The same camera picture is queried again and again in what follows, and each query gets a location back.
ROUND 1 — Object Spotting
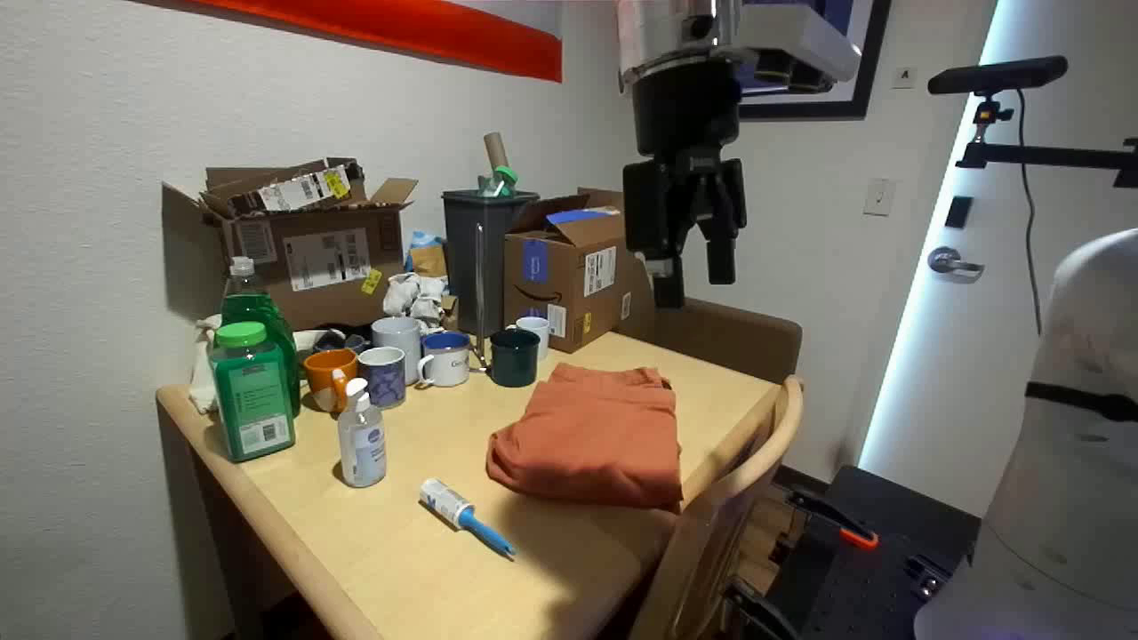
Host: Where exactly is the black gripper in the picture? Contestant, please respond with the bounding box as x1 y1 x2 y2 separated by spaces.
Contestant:
617 54 751 312

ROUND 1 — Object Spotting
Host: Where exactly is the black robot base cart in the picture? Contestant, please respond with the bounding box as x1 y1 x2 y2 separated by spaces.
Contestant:
757 461 987 640

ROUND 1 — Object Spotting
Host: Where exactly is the folded orange fabric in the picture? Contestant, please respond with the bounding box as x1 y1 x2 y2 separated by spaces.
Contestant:
482 360 686 514

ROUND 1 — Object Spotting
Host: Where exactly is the plain brown cardboard box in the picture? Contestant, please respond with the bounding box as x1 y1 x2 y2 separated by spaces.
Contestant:
649 294 807 385

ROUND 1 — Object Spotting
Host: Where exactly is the cardboard box with shipping label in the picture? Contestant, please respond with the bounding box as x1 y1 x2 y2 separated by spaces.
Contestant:
501 190 655 354

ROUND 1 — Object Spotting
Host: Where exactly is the small white mug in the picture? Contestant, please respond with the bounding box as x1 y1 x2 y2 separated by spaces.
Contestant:
512 312 554 360

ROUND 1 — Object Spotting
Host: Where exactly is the dark green mug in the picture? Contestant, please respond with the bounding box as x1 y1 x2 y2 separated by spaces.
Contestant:
486 326 545 392

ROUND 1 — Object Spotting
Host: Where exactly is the green item in bin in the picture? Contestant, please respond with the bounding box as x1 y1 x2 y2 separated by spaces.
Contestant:
476 162 521 200

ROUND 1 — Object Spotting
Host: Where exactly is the black framed picture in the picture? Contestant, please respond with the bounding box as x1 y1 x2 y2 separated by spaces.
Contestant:
731 0 896 122

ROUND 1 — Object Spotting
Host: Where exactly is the black trash bin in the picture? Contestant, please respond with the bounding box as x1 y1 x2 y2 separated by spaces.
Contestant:
442 186 545 342

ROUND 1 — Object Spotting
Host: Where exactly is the brown cardboard tube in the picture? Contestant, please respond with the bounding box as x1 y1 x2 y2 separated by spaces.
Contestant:
481 127 514 180

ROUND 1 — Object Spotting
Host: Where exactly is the wooden chair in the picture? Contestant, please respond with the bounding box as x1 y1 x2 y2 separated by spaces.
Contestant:
625 372 810 640

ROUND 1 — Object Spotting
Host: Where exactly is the silver door lever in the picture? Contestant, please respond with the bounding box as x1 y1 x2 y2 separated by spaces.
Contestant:
925 241 987 286

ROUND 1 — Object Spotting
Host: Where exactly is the white mug with blue rim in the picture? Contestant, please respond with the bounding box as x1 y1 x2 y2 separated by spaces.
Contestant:
414 326 476 392

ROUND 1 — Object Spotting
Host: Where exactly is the small yellow blue carton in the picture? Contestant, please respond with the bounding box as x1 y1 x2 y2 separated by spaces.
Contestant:
406 227 451 281

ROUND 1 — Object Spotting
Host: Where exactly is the white crumpled cloth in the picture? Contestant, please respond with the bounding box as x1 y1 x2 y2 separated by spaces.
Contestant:
381 271 454 326

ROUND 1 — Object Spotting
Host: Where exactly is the white door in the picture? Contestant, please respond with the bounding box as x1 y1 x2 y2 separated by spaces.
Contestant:
854 0 1138 514

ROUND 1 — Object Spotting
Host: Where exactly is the pale grey mug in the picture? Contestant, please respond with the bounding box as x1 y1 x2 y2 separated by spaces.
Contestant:
368 312 427 385

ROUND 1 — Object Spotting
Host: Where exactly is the blue patterned mug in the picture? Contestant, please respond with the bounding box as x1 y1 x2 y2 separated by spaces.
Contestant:
353 342 413 411

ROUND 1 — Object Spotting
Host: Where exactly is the open brown cardboard box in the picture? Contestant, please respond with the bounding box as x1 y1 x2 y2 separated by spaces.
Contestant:
160 155 420 335

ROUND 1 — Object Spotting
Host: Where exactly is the white sanitizer bottle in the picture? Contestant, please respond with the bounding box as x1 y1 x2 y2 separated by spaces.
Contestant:
334 372 392 489

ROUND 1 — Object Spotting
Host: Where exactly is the orange mug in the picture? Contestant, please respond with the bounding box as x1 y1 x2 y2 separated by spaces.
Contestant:
298 345 363 421

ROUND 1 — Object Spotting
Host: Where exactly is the green dish soap bottle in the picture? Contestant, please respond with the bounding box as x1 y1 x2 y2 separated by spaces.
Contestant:
215 251 303 421

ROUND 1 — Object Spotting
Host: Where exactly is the green container with lid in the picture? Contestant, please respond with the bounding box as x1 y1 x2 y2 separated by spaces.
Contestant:
205 321 298 467

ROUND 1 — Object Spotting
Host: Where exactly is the white light switch plate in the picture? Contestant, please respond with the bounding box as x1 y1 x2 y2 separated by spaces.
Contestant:
861 174 900 219

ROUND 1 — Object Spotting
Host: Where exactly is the orange handled clamp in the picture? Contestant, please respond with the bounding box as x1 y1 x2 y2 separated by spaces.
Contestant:
784 482 881 556

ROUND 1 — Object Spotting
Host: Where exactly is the thin black camera cable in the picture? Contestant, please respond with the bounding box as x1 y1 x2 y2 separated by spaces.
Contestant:
1013 84 1049 342

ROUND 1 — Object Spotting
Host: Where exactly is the black camera on stand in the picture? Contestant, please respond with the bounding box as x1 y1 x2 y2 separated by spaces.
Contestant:
925 54 1071 101

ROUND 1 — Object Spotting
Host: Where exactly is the black camera stand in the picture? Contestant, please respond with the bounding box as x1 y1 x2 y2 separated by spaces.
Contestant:
953 91 1138 192

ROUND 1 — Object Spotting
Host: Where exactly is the red wall banner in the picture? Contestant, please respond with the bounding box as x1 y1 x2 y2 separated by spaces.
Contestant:
138 0 566 84

